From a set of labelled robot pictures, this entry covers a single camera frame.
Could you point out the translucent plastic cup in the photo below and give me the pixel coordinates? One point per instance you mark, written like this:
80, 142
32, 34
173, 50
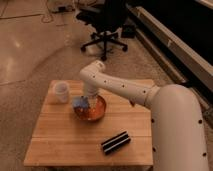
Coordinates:
61, 91

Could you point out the wooden table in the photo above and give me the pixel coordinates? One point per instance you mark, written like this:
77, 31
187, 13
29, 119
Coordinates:
61, 138

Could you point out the black striped rectangular block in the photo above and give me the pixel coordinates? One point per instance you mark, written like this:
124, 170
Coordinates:
115, 142

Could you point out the black office chair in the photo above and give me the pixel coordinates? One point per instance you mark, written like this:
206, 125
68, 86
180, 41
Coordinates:
106, 18

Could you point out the orange ceramic bowl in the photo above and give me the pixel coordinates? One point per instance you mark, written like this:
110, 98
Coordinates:
96, 111

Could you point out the black box on floor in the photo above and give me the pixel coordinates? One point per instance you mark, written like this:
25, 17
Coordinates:
128, 31

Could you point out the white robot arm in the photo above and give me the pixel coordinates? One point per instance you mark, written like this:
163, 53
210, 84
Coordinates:
178, 135

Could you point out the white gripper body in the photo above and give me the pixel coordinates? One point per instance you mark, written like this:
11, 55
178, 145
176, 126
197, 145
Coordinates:
90, 91

